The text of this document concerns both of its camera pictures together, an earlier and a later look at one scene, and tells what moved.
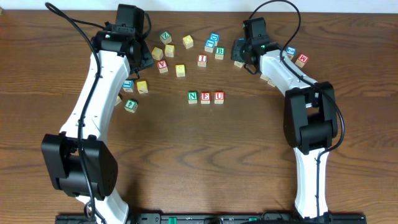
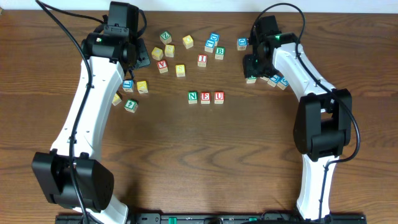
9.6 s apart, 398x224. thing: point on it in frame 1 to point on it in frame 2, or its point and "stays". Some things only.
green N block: x=192 y=97 stays
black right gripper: x=237 y=51 to x=250 y=70
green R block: x=239 y=63 to x=251 y=80
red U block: x=219 y=97 stays
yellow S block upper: x=170 y=51 stays
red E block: x=205 y=98 stays
